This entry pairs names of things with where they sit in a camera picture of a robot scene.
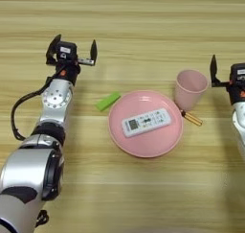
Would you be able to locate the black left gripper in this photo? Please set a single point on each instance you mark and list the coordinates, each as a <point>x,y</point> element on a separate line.
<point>68,71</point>

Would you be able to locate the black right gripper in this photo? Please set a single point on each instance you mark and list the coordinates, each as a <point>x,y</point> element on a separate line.
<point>237,91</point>

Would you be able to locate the pink plastic cup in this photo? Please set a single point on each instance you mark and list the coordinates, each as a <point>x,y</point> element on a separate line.
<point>189,94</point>

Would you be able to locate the green rectangular block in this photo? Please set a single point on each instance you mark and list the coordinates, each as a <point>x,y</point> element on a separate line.
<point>107,101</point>

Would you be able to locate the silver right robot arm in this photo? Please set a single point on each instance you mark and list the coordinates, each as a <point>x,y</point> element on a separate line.
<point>240,125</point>

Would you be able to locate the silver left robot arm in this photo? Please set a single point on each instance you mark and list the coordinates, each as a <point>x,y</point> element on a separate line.
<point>30,173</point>

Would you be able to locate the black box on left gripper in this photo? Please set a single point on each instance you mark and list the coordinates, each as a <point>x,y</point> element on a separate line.
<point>67,51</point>

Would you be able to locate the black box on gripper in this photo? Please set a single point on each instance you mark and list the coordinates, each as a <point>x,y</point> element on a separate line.
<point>67,51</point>
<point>238,72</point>

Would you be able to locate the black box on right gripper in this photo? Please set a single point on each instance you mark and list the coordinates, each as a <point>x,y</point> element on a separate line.
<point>238,72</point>

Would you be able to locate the small golden brown tube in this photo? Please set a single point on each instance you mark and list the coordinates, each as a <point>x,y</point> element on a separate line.
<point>193,118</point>

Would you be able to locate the white remote control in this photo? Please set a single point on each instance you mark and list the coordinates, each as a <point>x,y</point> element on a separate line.
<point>146,122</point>

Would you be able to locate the pink round plate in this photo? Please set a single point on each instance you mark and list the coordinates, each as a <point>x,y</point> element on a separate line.
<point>145,144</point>

